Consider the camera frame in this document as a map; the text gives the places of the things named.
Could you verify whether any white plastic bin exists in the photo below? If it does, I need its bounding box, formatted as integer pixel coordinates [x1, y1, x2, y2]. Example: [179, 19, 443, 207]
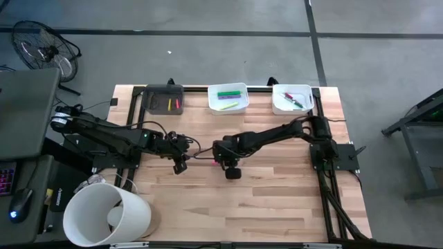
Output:
[207, 82, 250, 116]
[271, 84, 315, 116]

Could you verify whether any grey translucent plastic bin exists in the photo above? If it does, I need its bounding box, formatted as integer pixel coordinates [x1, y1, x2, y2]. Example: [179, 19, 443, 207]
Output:
[141, 84, 185, 116]

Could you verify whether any white light bulb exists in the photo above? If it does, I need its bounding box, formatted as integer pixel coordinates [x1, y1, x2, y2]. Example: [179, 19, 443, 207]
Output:
[106, 205, 125, 228]

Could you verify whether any white lamp shade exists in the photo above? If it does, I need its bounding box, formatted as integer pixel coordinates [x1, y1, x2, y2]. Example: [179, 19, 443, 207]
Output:
[62, 182, 152, 248]

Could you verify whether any black mat white print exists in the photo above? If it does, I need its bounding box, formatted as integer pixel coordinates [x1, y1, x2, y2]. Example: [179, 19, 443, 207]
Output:
[49, 162, 91, 213]

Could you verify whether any dark grey desk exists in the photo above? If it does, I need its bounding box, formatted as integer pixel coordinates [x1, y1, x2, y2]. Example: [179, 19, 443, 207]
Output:
[0, 154, 56, 245]

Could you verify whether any grey laptop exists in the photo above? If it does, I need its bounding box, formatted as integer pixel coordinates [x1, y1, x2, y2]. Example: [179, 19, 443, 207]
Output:
[0, 68, 60, 162]

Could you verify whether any black floor fan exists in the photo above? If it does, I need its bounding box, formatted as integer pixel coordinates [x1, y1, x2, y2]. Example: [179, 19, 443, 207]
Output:
[11, 19, 83, 97]

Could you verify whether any black computer mouse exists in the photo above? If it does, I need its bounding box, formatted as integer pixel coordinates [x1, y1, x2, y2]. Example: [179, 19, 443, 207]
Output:
[8, 187, 34, 224]

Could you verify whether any backlit keyboard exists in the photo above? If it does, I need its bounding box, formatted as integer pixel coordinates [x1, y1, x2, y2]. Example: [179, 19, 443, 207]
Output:
[0, 162, 18, 197]

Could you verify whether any black metal stand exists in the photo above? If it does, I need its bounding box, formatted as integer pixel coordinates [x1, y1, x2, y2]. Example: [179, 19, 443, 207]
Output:
[381, 88, 443, 201]

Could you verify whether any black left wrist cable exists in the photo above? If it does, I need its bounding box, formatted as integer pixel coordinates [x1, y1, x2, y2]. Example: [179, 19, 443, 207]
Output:
[140, 120, 204, 160]

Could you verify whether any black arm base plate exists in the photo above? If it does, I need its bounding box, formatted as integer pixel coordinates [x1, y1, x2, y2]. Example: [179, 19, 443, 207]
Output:
[63, 133, 143, 169]
[309, 142, 367, 171]

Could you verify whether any white lamp cord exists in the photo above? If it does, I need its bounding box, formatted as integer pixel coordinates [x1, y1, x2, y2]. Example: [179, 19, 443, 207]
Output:
[73, 174, 107, 194]

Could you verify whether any silver table bracket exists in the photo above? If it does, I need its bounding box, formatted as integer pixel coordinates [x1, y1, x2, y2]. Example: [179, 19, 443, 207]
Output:
[302, 243, 342, 249]
[109, 241, 150, 249]

